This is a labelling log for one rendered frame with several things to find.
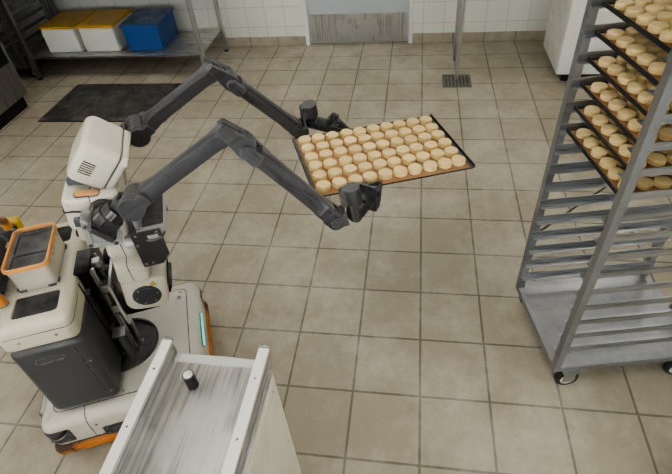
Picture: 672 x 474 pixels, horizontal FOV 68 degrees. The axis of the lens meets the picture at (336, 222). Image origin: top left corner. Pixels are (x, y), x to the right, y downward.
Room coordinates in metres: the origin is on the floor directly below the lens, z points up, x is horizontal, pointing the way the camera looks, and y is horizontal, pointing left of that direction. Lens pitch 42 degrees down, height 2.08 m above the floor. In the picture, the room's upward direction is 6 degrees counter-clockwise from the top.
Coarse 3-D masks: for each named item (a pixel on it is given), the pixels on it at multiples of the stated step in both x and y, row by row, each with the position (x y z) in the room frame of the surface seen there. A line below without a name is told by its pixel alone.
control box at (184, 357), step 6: (186, 354) 0.87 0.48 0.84; (192, 354) 0.87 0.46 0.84; (198, 354) 0.87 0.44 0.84; (180, 360) 0.85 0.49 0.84; (186, 360) 0.85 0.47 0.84; (192, 360) 0.85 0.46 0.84; (198, 360) 0.85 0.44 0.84; (204, 360) 0.85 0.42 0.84; (210, 360) 0.84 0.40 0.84; (216, 360) 0.84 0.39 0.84; (222, 360) 0.84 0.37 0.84; (228, 360) 0.84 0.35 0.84; (234, 360) 0.84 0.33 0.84; (240, 360) 0.83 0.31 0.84; (246, 360) 0.83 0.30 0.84; (252, 360) 0.83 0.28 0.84; (234, 366) 0.82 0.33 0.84; (240, 366) 0.81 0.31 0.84; (246, 366) 0.81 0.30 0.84; (252, 366) 0.81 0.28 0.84
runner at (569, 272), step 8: (616, 264) 1.55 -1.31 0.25; (624, 264) 1.55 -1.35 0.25; (632, 264) 1.55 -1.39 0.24; (640, 264) 1.55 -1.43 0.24; (648, 264) 1.55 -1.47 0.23; (528, 272) 1.56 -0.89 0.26; (536, 272) 1.55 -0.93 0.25; (544, 272) 1.55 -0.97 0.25; (552, 272) 1.55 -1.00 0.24; (560, 272) 1.55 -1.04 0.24; (568, 272) 1.55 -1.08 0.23; (576, 272) 1.55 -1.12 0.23; (584, 272) 1.54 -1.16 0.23; (528, 280) 1.53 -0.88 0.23
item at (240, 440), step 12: (264, 348) 0.82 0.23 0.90; (264, 360) 0.78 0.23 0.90; (252, 372) 0.75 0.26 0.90; (264, 372) 0.76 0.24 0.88; (252, 384) 0.72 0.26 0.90; (264, 384) 0.74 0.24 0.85; (252, 396) 0.68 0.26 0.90; (240, 408) 0.65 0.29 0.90; (252, 408) 0.65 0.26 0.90; (240, 420) 0.62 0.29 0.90; (252, 420) 0.63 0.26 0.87; (240, 432) 0.59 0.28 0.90; (240, 444) 0.56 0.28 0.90; (228, 456) 0.53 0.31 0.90; (240, 456) 0.54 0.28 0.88; (228, 468) 0.50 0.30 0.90; (240, 468) 0.52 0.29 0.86
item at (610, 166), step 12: (576, 132) 1.51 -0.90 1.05; (588, 132) 1.49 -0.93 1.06; (588, 144) 1.42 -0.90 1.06; (600, 144) 1.43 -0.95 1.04; (600, 156) 1.35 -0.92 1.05; (612, 156) 1.36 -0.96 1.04; (600, 168) 1.30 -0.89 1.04; (612, 168) 1.27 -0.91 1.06; (612, 180) 1.23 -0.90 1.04; (648, 180) 1.19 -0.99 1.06; (660, 180) 1.19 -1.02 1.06
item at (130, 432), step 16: (160, 352) 0.84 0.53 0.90; (176, 352) 0.88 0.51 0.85; (160, 368) 0.80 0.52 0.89; (144, 384) 0.75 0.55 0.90; (160, 384) 0.77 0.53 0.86; (144, 400) 0.70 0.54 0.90; (128, 416) 0.66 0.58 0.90; (144, 416) 0.67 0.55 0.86; (128, 432) 0.62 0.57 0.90; (112, 448) 0.58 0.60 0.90; (128, 448) 0.59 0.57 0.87; (112, 464) 0.54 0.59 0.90
